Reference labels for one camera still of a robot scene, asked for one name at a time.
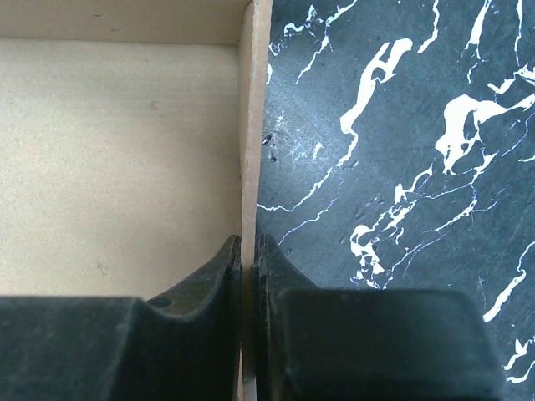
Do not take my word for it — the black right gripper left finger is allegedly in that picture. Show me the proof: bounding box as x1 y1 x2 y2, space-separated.
1 236 242 400

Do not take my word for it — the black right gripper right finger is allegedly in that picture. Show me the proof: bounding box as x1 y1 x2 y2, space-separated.
253 236 505 400

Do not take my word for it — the cardboard box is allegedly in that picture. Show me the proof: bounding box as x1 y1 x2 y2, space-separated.
0 0 273 401

